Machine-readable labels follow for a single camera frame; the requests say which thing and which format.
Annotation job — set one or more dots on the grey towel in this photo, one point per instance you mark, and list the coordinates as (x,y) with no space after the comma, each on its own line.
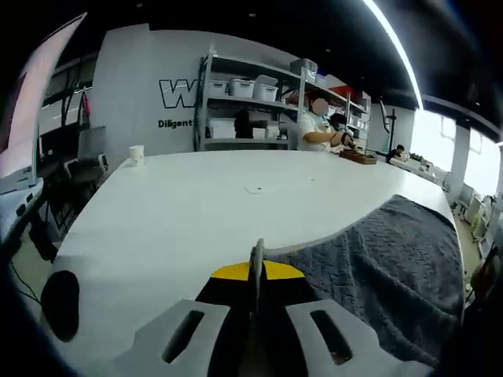
(393,255)

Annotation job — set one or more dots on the black oval object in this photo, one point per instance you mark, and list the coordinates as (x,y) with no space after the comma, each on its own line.
(61,306)

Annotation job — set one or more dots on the brown wooden tray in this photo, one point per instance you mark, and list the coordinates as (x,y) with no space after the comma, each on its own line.
(357,158)

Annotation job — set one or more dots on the white paper cup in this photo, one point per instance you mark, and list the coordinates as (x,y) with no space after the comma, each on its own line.
(136,155)

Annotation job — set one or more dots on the grey office chair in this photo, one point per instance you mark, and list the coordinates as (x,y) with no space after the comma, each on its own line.
(92,145)

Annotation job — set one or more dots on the black tripod stand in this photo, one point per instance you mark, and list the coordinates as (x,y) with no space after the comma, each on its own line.
(387,125)

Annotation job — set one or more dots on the red hanging cloth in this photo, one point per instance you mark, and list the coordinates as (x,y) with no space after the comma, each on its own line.
(85,107)

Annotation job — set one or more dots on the grey metal shelf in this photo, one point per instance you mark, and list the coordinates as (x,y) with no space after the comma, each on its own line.
(255,106)

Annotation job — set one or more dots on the group of white storage bins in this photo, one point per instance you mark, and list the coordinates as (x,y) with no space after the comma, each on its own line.
(241,87)

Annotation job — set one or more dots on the long ceiling light strip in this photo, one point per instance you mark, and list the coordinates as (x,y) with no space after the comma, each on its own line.
(397,43)

